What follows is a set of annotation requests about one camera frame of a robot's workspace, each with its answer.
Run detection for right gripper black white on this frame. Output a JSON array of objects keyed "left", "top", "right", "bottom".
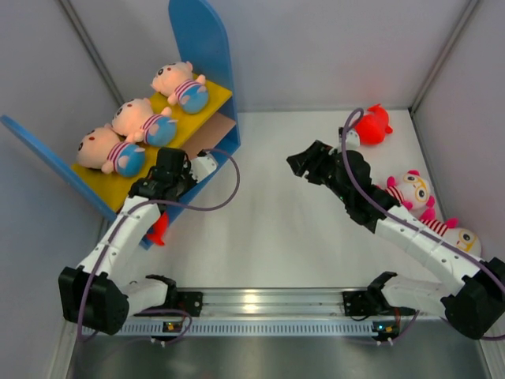
[{"left": 288, "top": 141, "right": 353, "bottom": 204}]

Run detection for pig plush blue pants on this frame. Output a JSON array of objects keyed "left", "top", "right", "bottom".
[
  {"left": 151, "top": 62, "right": 209, "bottom": 114},
  {"left": 110, "top": 98, "right": 177, "bottom": 147},
  {"left": 77, "top": 124, "right": 146, "bottom": 178}
]

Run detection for pink white plush glasses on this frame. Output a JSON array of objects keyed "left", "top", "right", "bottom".
[
  {"left": 420, "top": 216, "right": 482, "bottom": 257},
  {"left": 385, "top": 170, "right": 436, "bottom": 220}
]

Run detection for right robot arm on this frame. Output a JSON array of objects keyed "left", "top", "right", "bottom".
[{"left": 286, "top": 140, "right": 504, "bottom": 340}]

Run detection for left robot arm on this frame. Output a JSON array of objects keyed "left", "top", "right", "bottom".
[{"left": 58, "top": 148, "right": 218, "bottom": 335}]

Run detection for red plush whale in shelf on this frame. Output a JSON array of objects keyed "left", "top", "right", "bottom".
[{"left": 146, "top": 212, "right": 169, "bottom": 246}]

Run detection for colourful wooden toy shelf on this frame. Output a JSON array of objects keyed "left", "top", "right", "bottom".
[{"left": 0, "top": 0, "right": 241, "bottom": 251}]

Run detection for red plush whale on table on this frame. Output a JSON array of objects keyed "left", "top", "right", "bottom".
[{"left": 354, "top": 103, "right": 393, "bottom": 145}]

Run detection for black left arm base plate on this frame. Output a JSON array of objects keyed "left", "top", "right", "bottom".
[{"left": 175, "top": 291, "right": 204, "bottom": 317}]

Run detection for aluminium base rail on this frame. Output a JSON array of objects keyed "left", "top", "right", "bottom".
[{"left": 129, "top": 287, "right": 447, "bottom": 317}]

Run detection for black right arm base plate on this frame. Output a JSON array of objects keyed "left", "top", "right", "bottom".
[{"left": 342, "top": 290, "right": 373, "bottom": 317}]

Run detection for white slotted cable duct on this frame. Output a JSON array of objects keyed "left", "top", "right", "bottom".
[{"left": 118, "top": 318, "right": 399, "bottom": 337}]

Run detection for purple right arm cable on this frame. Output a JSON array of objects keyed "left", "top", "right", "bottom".
[{"left": 341, "top": 107, "right": 505, "bottom": 343}]

